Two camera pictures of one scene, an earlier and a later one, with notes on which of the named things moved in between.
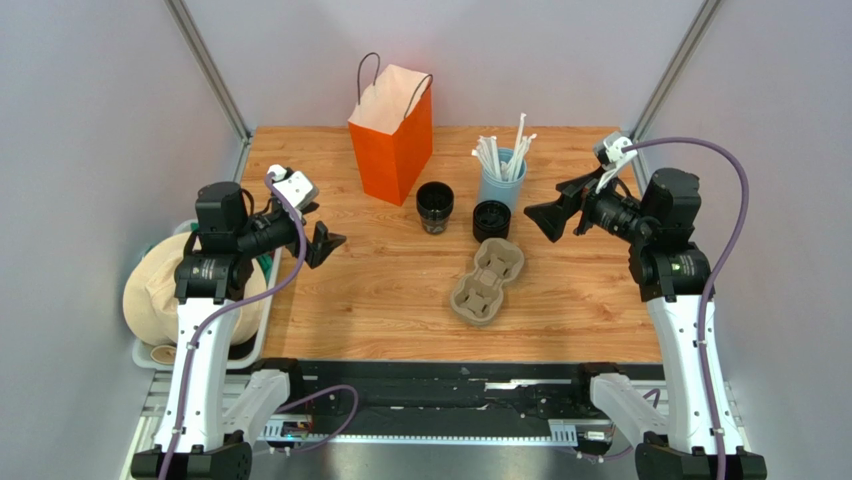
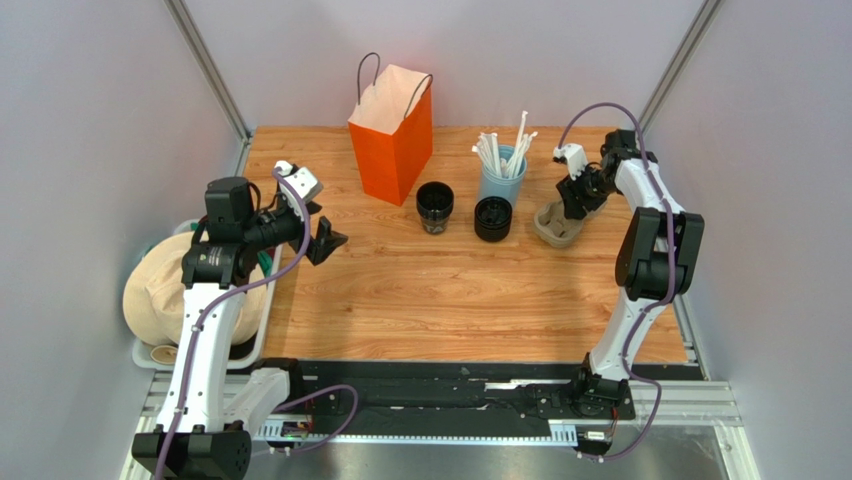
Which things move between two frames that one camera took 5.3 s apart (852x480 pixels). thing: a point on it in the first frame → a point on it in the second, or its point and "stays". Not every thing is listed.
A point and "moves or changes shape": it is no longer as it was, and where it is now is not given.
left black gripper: (321, 246) stays
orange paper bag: (392, 128) stays
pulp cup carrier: (477, 298) moves or changes shape
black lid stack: (491, 219) stays
